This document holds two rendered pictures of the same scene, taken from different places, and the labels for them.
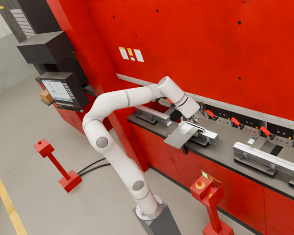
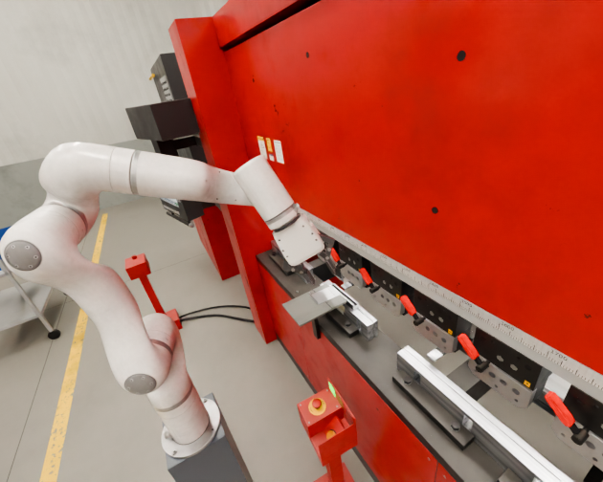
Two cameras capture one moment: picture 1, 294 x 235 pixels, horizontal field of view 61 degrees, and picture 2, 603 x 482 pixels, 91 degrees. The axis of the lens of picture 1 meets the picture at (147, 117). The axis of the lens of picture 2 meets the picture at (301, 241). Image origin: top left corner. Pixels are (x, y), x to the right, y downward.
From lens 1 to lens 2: 76 cm
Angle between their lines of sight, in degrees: 8
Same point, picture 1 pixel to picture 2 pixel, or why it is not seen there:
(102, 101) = (57, 156)
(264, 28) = (531, 63)
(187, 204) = not seen: hidden behind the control
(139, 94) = (167, 168)
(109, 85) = not seen: hidden behind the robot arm
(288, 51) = (594, 139)
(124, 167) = (115, 335)
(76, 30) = (201, 97)
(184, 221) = (292, 449)
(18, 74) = not seen: hidden behind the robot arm
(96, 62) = (224, 155)
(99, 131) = (28, 226)
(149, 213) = (181, 442)
